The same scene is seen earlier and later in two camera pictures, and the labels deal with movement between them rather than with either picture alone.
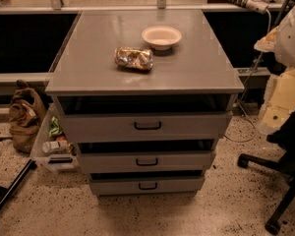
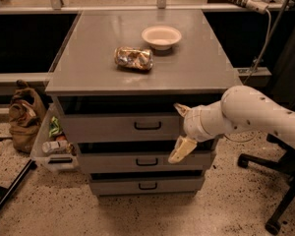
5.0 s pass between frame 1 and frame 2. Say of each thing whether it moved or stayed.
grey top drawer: stayed
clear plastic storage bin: stayed
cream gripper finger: moved
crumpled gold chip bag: stayed
